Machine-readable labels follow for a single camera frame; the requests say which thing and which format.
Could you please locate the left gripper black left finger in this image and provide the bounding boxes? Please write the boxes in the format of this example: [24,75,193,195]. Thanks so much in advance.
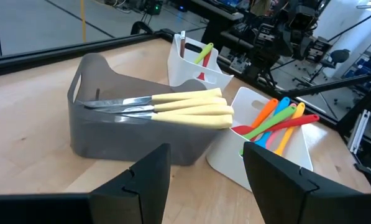
[89,142,172,224]

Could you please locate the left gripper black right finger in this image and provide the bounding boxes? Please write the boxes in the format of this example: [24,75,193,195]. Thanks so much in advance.
[242,141,321,224]

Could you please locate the yellow silicone spatula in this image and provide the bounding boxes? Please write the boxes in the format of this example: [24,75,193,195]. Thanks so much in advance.
[273,101,306,157]

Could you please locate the green silicone spatula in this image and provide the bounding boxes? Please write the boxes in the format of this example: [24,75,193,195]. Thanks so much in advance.
[239,105,298,157]

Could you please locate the red silicone spatula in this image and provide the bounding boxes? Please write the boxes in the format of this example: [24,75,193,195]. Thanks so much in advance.
[231,113,321,136]

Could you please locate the orange spoon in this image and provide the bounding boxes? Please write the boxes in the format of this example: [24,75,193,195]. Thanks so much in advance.
[251,98,280,129]

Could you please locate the cream-handled steel knife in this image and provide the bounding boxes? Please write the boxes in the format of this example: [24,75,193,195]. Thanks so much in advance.
[93,97,228,114]
[82,88,223,109]
[119,105,235,119]
[122,112,234,130]

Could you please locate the light green silicone spoon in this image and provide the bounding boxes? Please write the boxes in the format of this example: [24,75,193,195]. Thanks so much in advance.
[193,42,214,65]

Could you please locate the brown wooden spoon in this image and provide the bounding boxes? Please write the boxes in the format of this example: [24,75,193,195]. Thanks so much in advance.
[179,30,186,59]

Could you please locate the black office chair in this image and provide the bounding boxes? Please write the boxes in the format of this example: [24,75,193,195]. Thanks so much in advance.
[293,49,351,88]

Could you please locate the shelf with blue bins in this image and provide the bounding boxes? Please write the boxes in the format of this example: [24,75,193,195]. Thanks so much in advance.
[342,39,371,79]

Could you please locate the grey translucent plastic bin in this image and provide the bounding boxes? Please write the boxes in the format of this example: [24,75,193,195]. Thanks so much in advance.
[66,52,223,167]

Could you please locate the silver metal strut plate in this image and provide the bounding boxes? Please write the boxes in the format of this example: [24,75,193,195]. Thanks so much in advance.
[347,108,371,156]

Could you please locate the grey computer desk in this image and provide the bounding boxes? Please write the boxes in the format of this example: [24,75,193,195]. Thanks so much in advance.
[190,0,245,52]

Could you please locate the black box green light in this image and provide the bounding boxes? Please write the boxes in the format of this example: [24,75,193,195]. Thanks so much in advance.
[145,0,163,16]

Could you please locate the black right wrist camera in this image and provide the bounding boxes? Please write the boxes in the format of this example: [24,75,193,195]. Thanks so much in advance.
[289,4,317,32]

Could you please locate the white plastic handled bin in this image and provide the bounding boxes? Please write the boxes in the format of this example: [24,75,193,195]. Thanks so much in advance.
[167,33,235,91]
[206,86,314,192]

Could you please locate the yellow hanging cord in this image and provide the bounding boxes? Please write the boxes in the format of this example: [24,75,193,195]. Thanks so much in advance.
[80,0,88,44]

